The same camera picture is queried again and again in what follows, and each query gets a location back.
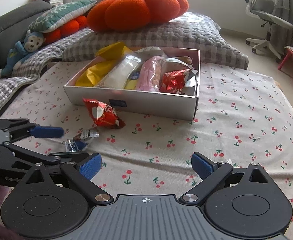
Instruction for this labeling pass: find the small silver blue wrapper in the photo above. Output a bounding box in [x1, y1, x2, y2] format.
[63, 128, 99, 152]

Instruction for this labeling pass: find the grey checked quilted cushion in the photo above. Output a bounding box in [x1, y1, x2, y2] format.
[61, 12, 249, 69]

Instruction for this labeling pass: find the grey checked sofa cover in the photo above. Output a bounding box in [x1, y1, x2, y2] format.
[0, 28, 92, 110]

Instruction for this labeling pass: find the grey office chair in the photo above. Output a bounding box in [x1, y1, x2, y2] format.
[245, 0, 293, 63]

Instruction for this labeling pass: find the brown bread snack packet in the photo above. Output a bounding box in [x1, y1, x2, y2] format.
[175, 56, 193, 65]

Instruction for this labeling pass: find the small orange pumpkin cushion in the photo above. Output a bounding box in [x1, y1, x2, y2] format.
[43, 15, 87, 45]

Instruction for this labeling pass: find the large yellow snack bag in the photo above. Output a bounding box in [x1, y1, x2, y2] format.
[75, 60, 117, 87]

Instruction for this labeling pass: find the cherry print cloth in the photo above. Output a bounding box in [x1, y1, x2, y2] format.
[3, 63, 293, 239]

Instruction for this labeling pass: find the dark grey sofa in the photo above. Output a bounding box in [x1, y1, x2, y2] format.
[0, 0, 52, 69]

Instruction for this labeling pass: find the blue monkey plush toy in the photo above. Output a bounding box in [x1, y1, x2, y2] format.
[0, 30, 45, 79]

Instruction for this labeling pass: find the white text snack packet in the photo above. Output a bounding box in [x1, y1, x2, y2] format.
[161, 58, 190, 73]

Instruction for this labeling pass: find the orange pumpkin plush cushion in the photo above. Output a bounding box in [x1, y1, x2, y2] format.
[87, 0, 189, 32]

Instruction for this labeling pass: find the pink snack packet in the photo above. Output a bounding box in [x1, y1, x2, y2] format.
[135, 56, 162, 92]

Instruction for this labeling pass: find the green snowflake pillow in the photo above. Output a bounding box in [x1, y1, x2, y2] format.
[28, 0, 97, 33]

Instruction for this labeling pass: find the clear white rice cracker packet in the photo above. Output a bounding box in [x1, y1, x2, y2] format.
[95, 54, 143, 89]

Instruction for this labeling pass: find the yellow blue snack packet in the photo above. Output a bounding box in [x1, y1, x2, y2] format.
[124, 70, 140, 90]

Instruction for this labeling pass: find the red snack packet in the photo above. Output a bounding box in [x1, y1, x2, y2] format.
[159, 69, 190, 94]
[83, 98, 125, 129]

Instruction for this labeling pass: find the pink cardboard box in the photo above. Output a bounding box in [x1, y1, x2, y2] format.
[62, 45, 201, 122]

